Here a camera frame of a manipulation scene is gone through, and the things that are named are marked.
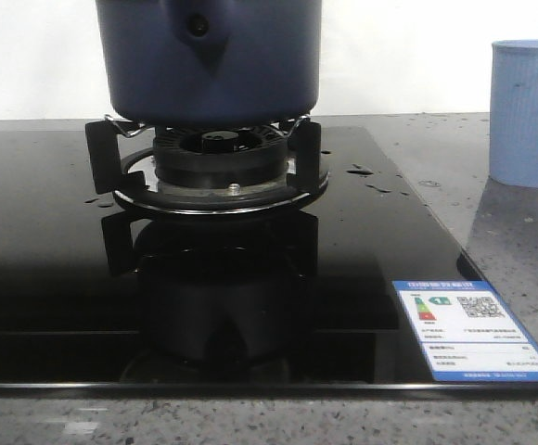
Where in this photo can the dark blue cooking pot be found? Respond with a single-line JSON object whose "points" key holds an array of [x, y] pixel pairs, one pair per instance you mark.
{"points": [[211, 63]]}

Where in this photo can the light blue ribbed cup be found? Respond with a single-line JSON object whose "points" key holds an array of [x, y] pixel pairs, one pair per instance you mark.
{"points": [[513, 154]]}

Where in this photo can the black pot support grate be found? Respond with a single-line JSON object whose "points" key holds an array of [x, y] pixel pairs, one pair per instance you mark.
{"points": [[133, 182]]}

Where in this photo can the black round gas burner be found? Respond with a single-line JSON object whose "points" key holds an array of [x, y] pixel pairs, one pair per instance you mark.
{"points": [[210, 158]]}

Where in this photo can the black glass gas hob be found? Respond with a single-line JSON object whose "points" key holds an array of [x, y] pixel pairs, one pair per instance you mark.
{"points": [[98, 300]]}

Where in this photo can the blue white energy label sticker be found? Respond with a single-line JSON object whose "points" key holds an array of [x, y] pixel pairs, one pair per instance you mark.
{"points": [[466, 332]]}

